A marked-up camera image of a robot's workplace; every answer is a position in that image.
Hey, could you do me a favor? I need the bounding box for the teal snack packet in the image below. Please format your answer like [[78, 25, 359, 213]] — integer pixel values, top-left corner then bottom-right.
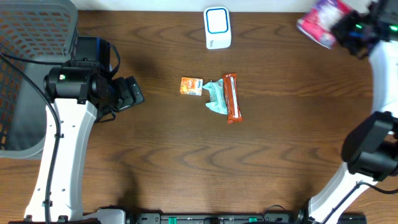
[[203, 79, 228, 115]]

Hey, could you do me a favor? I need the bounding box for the orange chocolate bar wrapper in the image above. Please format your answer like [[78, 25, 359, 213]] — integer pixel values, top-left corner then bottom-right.
[[223, 73, 243, 124]]

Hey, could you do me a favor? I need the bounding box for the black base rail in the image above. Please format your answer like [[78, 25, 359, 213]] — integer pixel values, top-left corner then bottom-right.
[[9, 212, 368, 224]]

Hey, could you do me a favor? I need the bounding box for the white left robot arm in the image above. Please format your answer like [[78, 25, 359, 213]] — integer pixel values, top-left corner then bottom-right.
[[24, 65, 144, 223]]

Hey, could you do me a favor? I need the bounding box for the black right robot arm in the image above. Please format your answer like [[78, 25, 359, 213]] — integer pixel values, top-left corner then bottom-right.
[[297, 6, 397, 223]]

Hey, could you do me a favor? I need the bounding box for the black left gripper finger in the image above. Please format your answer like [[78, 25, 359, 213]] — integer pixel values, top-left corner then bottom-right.
[[113, 77, 134, 111], [126, 76, 145, 105]]

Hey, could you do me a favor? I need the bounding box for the purple pad package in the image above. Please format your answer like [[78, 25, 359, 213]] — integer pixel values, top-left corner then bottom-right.
[[297, 0, 353, 49]]

